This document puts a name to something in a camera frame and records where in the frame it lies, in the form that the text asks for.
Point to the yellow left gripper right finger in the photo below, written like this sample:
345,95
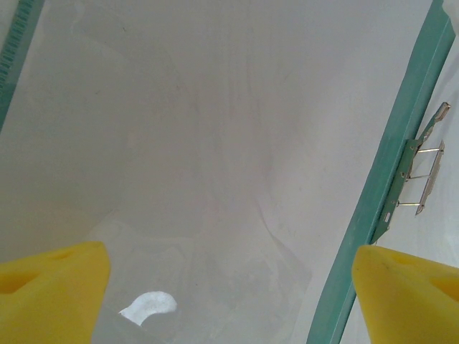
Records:
405,301

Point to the metal folder binder clip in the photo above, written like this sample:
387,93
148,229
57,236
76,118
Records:
431,177

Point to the green file folder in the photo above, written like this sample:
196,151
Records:
394,143

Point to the clear plastic sleeve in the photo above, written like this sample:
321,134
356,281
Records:
215,268

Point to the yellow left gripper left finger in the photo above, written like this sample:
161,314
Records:
46,297

